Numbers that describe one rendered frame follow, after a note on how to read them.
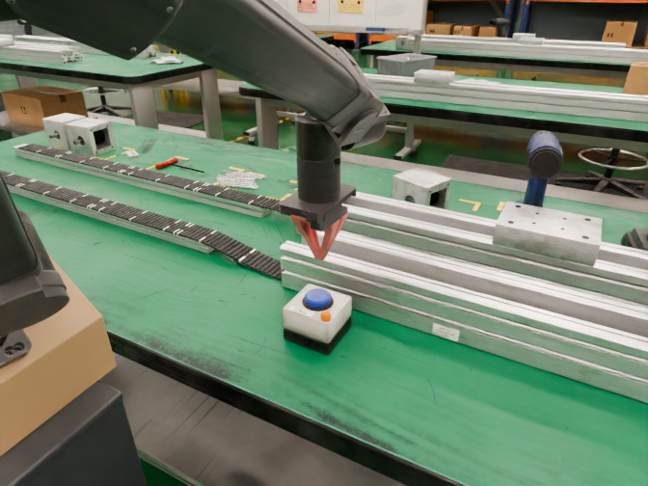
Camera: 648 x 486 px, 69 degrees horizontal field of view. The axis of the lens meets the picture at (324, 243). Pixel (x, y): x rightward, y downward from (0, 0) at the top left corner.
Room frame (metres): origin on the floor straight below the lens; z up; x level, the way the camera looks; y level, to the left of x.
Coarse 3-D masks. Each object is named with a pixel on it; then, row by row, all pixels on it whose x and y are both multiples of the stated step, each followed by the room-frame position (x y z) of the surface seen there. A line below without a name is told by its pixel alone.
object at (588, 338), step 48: (336, 240) 0.74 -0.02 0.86; (336, 288) 0.66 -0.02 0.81; (384, 288) 0.62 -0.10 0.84; (432, 288) 0.58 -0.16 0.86; (480, 288) 0.62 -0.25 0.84; (528, 288) 0.59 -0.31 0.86; (480, 336) 0.54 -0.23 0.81; (528, 336) 0.51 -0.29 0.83; (576, 336) 0.49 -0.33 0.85; (624, 336) 0.48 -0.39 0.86; (624, 384) 0.45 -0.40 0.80
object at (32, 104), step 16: (640, 64) 2.37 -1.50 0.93; (640, 80) 2.29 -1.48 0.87; (16, 96) 4.00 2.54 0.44; (32, 96) 3.92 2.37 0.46; (48, 96) 3.92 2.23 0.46; (64, 96) 4.01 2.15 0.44; (80, 96) 4.13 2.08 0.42; (16, 112) 4.03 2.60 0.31; (32, 112) 3.91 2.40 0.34; (48, 112) 3.87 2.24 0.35; (64, 112) 3.98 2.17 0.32; (80, 112) 4.10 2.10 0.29
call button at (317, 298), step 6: (318, 288) 0.60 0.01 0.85; (306, 294) 0.59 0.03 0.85; (312, 294) 0.58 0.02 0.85; (318, 294) 0.58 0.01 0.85; (324, 294) 0.58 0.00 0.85; (330, 294) 0.59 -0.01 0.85; (306, 300) 0.57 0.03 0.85; (312, 300) 0.57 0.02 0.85; (318, 300) 0.57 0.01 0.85; (324, 300) 0.57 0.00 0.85; (330, 300) 0.58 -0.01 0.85; (312, 306) 0.57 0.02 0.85; (318, 306) 0.56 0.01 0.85; (324, 306) 0.57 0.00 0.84
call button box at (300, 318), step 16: (304, 288) 0.62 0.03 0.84; (288, 304) 0.58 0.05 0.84; (304, 304) 0.57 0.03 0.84; (336, 304) 0.58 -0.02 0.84; (288, 320) 0.56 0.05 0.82; (304, 320) 0.55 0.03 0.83; (320, 320) 0.54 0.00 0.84; (336, 320) 0.55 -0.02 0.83; (288, 336) 0.56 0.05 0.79; (304, 336) 0.55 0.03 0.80; (320, 336) 0.54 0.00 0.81; (336, 336) 0.55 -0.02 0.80; (320, 352) 0.54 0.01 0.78
